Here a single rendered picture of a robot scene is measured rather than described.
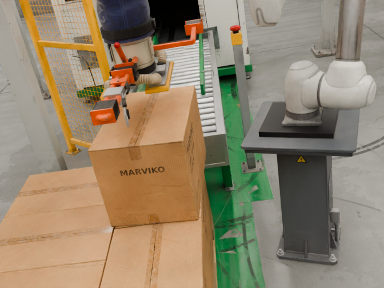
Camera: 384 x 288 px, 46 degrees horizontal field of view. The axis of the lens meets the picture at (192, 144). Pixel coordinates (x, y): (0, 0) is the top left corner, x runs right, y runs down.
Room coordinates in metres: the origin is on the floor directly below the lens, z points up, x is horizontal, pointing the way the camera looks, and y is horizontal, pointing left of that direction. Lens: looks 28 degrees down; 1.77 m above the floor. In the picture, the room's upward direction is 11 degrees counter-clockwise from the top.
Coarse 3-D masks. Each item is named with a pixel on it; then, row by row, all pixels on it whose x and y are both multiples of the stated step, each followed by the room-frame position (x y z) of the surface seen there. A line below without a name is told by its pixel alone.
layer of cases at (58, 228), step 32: (32, 192) 2.10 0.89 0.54; (64, 192) 2.04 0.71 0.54; (96, 192) 1.98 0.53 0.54; (0, 224) 1.86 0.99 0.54; (32, 224) 1.81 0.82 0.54; (64, 224) 1.76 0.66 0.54; (96, 224) 1.71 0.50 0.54; (160, 224) 1.62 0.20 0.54; (192, 224) 1.58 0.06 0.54; (0, 256) 1.61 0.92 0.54; (32, 256) 1.56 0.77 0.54; (64, 256) 1.52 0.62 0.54; (96, 256) 1.49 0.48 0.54; (128, 256) 1.45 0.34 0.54; (160, 256) 1.41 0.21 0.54; (192, 256) 1.38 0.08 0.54
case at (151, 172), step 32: (128, 96) 2.20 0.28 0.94; (160, 96) 2.12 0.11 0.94; (192, 96) 2.04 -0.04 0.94; (128, 128) 1.81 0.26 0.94; (160, 128) 1.75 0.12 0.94; (192, 128) 1.87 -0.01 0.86; (96, 160) 1.66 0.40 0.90; (128, 160) 1.64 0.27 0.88; (160, 160) 1.62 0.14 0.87; (192, 160) 1.72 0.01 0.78; (128, 192) 1.64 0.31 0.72; (160, 192) 1.62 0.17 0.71; (192, 192) 1.60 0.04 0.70; (128, 224) 1.65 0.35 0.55
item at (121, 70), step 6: (114, 66) 1.73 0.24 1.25; (120, 66) 1.73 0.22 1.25; (126, 66) 1.72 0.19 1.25; (132, 66) 1.70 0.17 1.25; (114, 72) 1.65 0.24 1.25; (120, 72) 1.65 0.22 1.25; (126, 72) 1.65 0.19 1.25; (132, 72) 1.65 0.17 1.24; (138, 72) 1.71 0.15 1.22; (132, 78) 1.65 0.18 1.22; (120, 84) 1.65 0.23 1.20
